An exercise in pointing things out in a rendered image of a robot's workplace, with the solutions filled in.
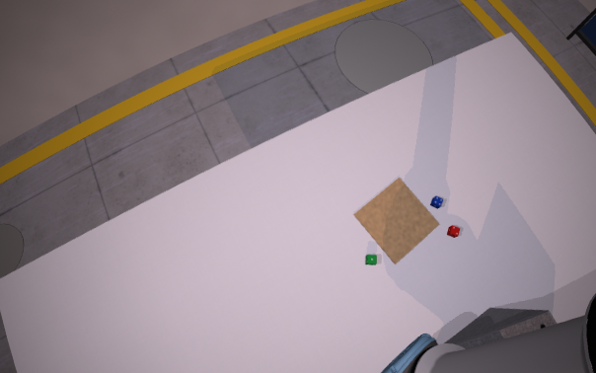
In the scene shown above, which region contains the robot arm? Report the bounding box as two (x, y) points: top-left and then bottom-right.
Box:
(381, 294), (596, 373)

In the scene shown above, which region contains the blue die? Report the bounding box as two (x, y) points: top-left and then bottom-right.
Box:
(430, 196), (443, 208)

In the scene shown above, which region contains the green die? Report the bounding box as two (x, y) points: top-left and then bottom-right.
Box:
(365, 255), (377, 265)

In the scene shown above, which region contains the red die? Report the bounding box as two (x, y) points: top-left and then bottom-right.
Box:
(447, 225), (460, 238)

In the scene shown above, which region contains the tan square mat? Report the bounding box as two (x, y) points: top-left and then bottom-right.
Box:
(353, 178), (439, 264)

